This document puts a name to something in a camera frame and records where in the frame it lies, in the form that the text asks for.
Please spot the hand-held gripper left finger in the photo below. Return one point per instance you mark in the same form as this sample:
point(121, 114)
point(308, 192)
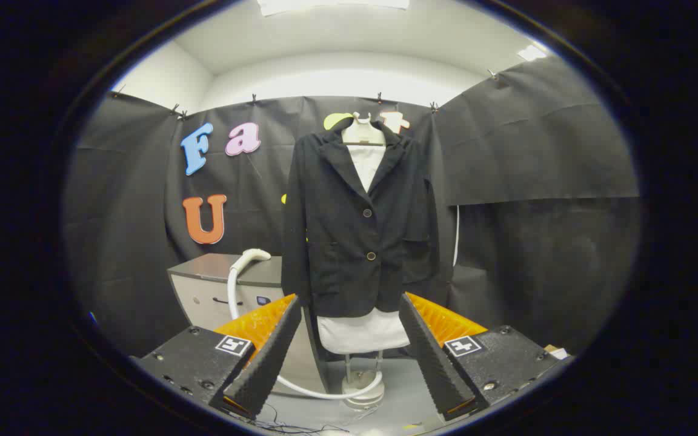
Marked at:
point(270, 357)

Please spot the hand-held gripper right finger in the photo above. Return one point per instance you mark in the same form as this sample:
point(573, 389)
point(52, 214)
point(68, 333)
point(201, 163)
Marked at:
point(434, 363)

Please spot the white shirt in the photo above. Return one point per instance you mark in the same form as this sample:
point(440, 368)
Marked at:
point(364, 333)

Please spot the white garment steamer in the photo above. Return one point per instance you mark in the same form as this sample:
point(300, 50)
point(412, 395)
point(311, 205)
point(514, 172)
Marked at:
point(251, 257)

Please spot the black blazer jacket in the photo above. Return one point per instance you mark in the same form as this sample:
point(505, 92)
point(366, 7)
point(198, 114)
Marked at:
point(337, 242)

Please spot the metal garment stand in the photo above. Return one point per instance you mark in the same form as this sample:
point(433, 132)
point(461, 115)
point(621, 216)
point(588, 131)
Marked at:
point(358, 380)

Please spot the beige clothes hanger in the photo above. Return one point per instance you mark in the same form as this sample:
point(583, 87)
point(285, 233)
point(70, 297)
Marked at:
point(362, 134)

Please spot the grey drawer cabinet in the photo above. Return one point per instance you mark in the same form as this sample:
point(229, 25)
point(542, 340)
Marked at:
point(200, 266)

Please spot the small cardboard box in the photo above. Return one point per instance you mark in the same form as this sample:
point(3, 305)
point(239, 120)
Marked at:
point(555, 351)

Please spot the black backdrop cloth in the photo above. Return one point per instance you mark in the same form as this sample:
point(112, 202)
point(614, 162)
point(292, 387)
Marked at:
point(537, 151)

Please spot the small ceiling light panel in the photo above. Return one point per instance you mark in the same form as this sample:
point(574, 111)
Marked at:
point(532, 52)

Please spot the large ceiling light panel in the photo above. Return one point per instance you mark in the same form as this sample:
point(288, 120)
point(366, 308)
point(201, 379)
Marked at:
point(325, 5)

